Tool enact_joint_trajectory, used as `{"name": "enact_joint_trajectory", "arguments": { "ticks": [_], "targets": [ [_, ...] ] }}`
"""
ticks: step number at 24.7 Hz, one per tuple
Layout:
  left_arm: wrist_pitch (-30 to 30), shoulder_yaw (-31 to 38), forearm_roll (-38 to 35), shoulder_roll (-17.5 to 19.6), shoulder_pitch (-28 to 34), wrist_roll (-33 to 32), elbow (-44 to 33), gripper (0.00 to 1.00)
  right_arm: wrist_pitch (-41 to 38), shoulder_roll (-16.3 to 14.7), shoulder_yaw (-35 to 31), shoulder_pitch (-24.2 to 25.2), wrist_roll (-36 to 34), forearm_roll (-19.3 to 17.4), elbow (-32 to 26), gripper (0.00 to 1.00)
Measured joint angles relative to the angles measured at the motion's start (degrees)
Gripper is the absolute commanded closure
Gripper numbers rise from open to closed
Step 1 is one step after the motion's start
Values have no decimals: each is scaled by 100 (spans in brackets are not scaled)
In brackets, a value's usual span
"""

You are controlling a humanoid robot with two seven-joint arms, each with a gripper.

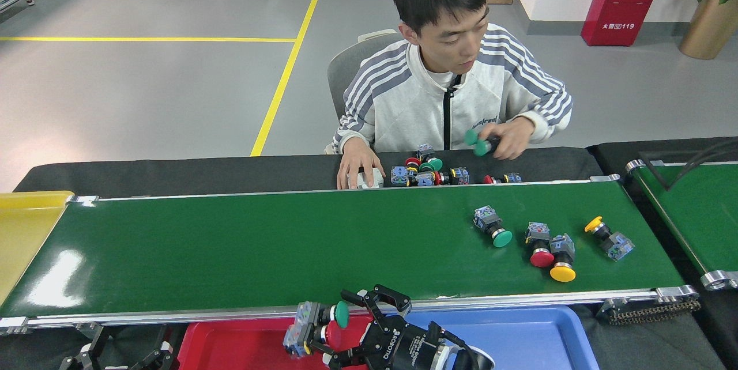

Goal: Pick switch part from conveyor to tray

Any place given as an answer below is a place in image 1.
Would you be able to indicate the person's left hand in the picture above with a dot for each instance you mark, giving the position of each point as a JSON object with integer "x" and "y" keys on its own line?
{"x": 516, "y": 136}

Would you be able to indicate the red plastic tray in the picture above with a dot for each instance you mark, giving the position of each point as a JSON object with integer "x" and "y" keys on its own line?
{"x": 230, "y": 347}

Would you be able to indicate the blue plastic tray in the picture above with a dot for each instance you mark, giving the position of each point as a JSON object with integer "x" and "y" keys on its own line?
{"x": 519, "y": 341}

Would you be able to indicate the grey office chair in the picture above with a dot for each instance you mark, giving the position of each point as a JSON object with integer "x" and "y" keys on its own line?
{"x": 340, "y": 79}

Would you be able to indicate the white circuit breaker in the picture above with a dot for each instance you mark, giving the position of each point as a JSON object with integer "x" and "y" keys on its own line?
{"x": 375, "y": 178}

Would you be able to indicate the yellow push button switch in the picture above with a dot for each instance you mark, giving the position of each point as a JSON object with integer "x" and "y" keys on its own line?
{"x": 617, "y": 246}
{"x": 563, "y": 272}

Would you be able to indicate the green conveyor belt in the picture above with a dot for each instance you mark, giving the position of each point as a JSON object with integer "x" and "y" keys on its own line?
{"x": 703, "y": 214}
{"x": 259, "y": 243}

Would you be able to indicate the yellow plastic tray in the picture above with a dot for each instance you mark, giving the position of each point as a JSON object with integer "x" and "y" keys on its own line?
{"x": 29, "y": 231}

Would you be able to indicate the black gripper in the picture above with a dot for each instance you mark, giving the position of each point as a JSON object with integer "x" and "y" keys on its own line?
{"x": 409, "y": 350}

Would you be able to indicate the person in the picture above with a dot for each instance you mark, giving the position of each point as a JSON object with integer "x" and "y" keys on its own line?
{"x": 403, "y": 105}

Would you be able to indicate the gold plant pot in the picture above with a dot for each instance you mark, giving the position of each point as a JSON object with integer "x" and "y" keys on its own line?
{"x": 709, "y": 30}

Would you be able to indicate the red fire extinguisher cabinet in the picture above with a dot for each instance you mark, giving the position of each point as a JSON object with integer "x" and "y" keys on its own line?
{"x": 622, "y": 4}

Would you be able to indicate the person's right hand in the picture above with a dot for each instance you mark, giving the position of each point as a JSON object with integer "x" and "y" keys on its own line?
{"x": 357, "y": 157}

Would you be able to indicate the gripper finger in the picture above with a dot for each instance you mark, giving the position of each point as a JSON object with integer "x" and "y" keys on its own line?
{"x": 163, "y": 347}
{"x": 95, "y": 341}

